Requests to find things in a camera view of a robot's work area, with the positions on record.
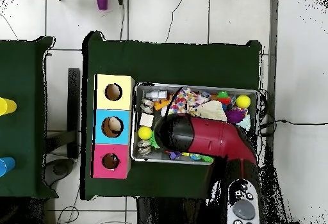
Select polka dot cloth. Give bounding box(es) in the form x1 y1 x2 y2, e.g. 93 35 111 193
167 87 209 116

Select cream knitted cloth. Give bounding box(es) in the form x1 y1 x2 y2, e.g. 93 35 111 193
190 100 228 122

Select shallow mesh bin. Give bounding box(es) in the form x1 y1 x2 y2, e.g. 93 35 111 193
130 81 259 168

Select wooden box with three holes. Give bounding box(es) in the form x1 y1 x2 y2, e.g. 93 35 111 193
90 74 136 179

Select plain wooden cube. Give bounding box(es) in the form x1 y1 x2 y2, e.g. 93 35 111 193
139 113 154 127

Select yellow smooth ball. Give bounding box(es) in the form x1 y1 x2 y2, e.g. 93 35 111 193
137 125 153 141
234 94 252 109

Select plain green puffer ball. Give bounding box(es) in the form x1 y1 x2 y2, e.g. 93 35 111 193
149 130 161 149

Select dark green table cloth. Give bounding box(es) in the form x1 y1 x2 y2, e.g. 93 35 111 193
0 35 58 200
81 30 262 200

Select purple spiky ball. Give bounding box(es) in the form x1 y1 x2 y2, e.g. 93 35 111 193
225 107 248 124

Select mint knitted cloth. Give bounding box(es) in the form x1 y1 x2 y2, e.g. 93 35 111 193
236 115 251 132

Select yellow plastic cup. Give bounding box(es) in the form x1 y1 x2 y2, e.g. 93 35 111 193
0 97 18 116

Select blue plastic cup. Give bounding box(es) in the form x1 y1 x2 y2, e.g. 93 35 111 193
0 156 16 177

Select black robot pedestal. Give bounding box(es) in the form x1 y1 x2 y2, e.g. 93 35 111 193
135 196 229 224

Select black cable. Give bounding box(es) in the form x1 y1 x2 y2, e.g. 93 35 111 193
258 118 328 136

